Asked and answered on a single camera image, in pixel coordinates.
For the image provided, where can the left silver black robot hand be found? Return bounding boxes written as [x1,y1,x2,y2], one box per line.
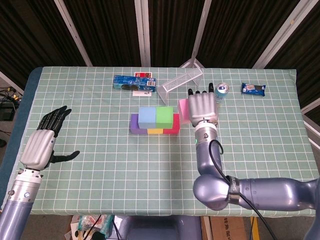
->
[20,105,81,172]

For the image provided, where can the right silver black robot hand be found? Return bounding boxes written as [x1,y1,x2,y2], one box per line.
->
[187,82,219,127]

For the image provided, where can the light pink foam cube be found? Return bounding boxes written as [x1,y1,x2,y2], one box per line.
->
[177,98,192,125]

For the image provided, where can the magenta foam cube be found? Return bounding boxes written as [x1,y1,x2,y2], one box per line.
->
[162,113,181,136]

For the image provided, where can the green foam cube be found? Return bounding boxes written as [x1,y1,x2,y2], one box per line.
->
[155,106,175,130]

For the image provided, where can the light blue foam cube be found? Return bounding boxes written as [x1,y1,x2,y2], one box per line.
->
[138,106,158,130]

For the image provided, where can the purple foam cube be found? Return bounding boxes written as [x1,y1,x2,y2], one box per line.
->
[129,113,149,136]

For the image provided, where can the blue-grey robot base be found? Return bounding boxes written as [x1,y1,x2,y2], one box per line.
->
[109,214,203,240]

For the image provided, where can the light blue drink can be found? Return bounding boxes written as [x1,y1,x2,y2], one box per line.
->
[213,82,230,107]

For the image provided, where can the black equipment box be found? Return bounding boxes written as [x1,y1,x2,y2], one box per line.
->
[0,104,20,121]

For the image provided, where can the blue snack packet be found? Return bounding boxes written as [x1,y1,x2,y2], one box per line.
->
[240,82,267,97]

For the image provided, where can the blue cookie box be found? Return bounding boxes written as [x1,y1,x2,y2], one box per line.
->
[113,75,158,93]

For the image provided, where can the teal snack bag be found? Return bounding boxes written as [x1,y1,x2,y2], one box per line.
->
[77,214,114,237]

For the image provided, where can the green checked tablecloth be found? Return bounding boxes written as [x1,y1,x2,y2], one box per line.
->
[6,66,312,217]

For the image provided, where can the dark pleated curtain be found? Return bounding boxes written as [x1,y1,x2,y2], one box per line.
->
[0,0,320,121]

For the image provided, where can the brown cardboard box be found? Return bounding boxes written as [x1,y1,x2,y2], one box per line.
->
[201,216,260,240]

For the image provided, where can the white wire mesh basket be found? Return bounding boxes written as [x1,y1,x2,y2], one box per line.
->
[156,67,204,105]

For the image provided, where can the tangled floor cables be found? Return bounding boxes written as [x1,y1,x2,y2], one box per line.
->
[0,86,25,104]

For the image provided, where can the white frame bar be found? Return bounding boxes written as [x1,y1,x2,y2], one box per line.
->
[301,98,320,113]
[303,119,320,148]
[0,71,25,95]

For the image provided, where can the white frame post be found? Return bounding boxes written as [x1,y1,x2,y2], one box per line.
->
[134,0,152,67]
[53,0,93,67]
[191,0,213,55]
[252,0,311,69]

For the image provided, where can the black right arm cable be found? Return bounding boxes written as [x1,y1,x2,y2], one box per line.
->
[208,139,276,240]

